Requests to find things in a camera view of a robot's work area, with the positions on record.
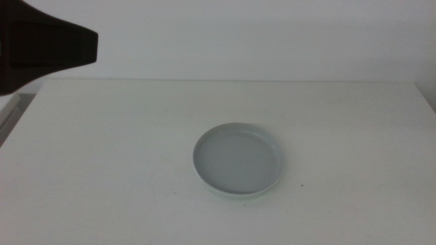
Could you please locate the grey shallow bowl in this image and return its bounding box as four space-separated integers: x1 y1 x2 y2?
192 122 285 196

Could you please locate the white shallow bowl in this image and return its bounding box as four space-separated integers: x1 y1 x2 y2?
193 166 283 199

